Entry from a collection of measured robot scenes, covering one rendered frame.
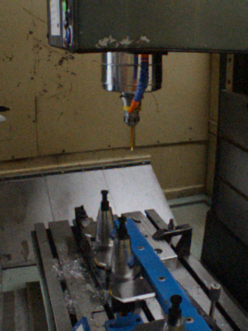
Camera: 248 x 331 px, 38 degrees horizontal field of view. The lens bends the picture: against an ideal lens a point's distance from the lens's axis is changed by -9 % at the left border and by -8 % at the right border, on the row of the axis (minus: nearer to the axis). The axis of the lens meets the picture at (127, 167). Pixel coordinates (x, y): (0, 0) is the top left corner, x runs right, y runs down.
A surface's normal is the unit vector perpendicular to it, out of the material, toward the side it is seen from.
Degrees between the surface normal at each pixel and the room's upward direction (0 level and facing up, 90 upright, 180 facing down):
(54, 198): 26
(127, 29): 90
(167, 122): 90
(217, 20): 90
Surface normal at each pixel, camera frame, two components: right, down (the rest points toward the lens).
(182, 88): 0.30, 0.34
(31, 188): 0.13, -0.72
